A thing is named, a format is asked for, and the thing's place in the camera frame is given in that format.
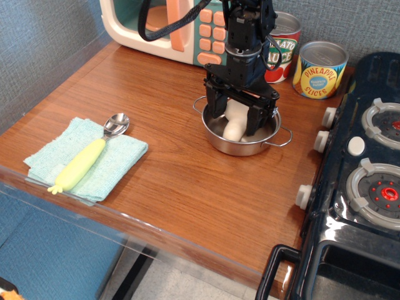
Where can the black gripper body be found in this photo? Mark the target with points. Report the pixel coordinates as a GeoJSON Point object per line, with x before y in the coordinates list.
{"type": "Point", "coordinates": [243, 78]}

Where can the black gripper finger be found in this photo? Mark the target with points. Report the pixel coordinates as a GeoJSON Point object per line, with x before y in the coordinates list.
{"type": "Point", "coordinates": [257, 117]}
{"type": "Point", "coordinates": [216, 100]}

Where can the white brown toy mushroom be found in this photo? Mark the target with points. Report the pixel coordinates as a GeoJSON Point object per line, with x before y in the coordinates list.
{"type": "Point", "coordinates": [236, 114]}

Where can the silver metal pot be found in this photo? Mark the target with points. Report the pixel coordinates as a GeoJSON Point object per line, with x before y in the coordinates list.
{"type": "Point", "coordinates": [272, 134]}

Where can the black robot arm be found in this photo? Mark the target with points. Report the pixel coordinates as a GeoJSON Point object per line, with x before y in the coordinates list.
{"type": "Point", "coordinates": [248, 25]}

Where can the light blue rag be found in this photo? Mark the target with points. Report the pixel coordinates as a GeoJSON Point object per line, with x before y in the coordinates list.
{"type": "Point", "coordinates": [118, 157]}

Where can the tomato sauce can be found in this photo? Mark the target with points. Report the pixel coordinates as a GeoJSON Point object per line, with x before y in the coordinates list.
{"type": "Point", "coordinates": [286, 35]}

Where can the teal toy microwave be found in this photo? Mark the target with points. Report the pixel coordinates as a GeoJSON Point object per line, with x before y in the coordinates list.
{"type": "Point", "coordinates": [198, 43]}

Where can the pineapple slices can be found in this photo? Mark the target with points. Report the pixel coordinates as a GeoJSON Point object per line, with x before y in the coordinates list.
{"type": "Point", "coordinates": [320, 68]}

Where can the black toy stove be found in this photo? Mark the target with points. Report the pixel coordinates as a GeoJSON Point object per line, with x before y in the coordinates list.
{"type": "Point", "coordinates": [350, 235]}

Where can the clear acrylic barrier panel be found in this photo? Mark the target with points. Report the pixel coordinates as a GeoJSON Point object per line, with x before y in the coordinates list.
{"type": "Point", "coordinates": [50, 252]}

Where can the orange object at corner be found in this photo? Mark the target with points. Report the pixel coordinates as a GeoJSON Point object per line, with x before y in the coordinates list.
{"type": "Point", "coordinates": [9, 292]}

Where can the spoon with yellow handle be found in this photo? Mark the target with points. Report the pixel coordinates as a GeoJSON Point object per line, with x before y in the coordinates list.
{"type": "Point", "coordinates": [78, 167]}

